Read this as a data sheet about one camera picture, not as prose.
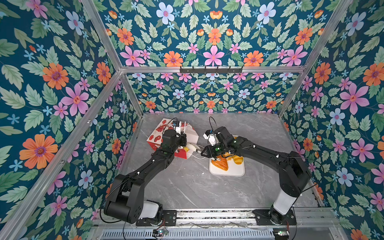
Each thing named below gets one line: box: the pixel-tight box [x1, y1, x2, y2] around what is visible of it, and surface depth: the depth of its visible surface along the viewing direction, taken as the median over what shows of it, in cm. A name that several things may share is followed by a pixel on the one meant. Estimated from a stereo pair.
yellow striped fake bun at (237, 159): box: [232, 155, 244, 165], surface depth 93 cm
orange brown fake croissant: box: [211, 155, 229, 171], surface depth 90 cm
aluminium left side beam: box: [0, 70, 123, 240], surface depth 64 cm
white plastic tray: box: [209, 157, 246, 177], surface depth 92 cm
